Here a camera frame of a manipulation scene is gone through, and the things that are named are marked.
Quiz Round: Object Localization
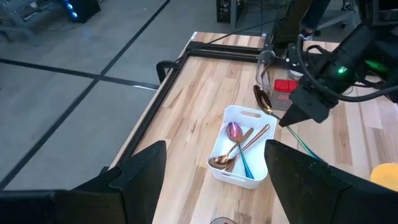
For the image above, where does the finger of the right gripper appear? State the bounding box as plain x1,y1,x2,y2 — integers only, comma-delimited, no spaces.
278,85,340,128

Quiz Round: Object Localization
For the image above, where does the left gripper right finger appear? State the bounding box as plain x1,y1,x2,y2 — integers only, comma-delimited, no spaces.
264,139,398,224

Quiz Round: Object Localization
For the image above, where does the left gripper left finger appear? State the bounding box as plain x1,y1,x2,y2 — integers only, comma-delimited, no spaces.
0,139,168,224

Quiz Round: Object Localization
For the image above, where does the red small block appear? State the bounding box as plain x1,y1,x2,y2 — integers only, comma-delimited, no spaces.
269,78,299,111

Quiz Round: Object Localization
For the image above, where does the copper coloured spoon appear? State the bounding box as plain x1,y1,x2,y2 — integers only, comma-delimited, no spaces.
223,123,271,174
207,127,254,170

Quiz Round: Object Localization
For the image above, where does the pink spoon teal handle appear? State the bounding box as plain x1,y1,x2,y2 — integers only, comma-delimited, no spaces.
226,121,255,180

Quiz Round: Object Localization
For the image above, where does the clear plastic container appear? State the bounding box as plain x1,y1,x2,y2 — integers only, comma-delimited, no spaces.
210,217,239,224
255,49,305,96

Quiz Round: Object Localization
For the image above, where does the person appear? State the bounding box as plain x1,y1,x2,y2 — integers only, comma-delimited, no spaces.
298,0,332,42

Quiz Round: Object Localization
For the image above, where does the white rectangular tray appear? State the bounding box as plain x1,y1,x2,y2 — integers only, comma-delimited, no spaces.
206,105,278,190

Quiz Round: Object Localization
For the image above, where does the yellow plastic bowl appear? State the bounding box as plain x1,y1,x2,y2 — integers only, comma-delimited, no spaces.
369,162,398,192

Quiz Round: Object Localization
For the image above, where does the blue lit computer tower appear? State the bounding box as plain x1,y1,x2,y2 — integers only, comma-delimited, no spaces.
62,0,102,24

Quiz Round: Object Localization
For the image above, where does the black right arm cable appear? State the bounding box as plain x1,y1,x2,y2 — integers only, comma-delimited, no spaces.
295,32,398,103

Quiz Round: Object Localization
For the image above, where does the black aluminium table frame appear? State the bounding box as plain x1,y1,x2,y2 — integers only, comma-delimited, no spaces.
99,40,276,175

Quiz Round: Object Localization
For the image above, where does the thin black table cable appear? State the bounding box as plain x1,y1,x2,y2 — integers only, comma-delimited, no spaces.
175,18,282,62

